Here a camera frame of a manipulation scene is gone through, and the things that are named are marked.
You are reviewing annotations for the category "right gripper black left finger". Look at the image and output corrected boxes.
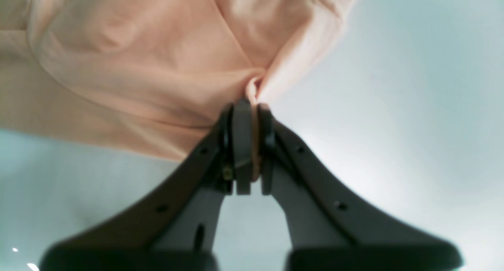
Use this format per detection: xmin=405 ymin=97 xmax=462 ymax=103
xmin=40 ymin=99 xmax=254 ymax=271

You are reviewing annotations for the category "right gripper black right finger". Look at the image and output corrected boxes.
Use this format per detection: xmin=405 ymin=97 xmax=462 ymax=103
xmin=257 ymin=104 xmax=463 ymax=271

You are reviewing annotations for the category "pink T-shirt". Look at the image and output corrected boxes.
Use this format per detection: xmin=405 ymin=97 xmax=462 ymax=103
xmin=0 ymin=0 xmax=356 ymax=161

